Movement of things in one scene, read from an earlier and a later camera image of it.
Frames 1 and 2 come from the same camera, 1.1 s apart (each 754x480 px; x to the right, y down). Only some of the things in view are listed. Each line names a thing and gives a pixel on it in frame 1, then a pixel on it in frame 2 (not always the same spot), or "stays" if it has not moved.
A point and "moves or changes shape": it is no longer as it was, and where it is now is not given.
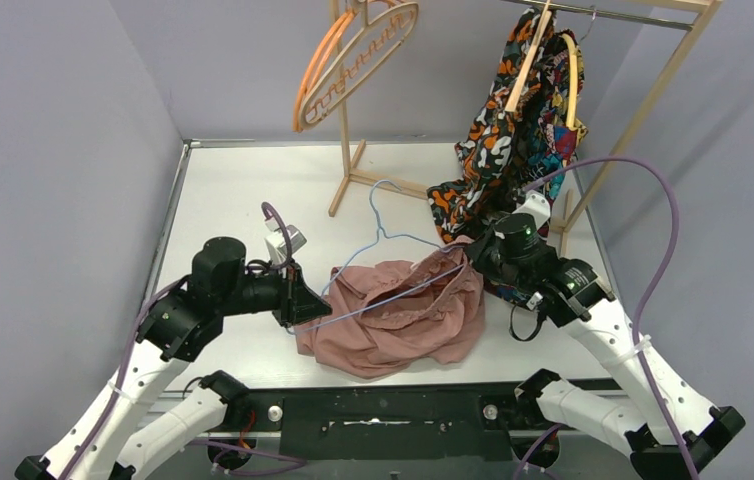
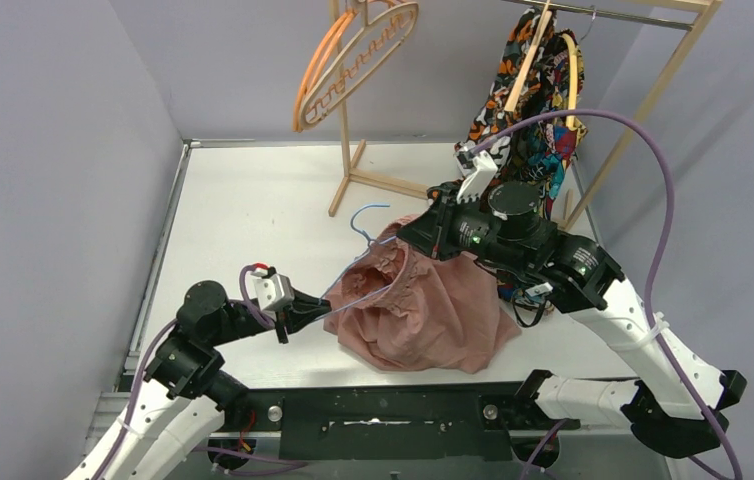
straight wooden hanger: [529, 60] stays
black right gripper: [478, 255] → [431, 232]
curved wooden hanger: [573, 89] stays
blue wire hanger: [379, 230] moves or changes shape
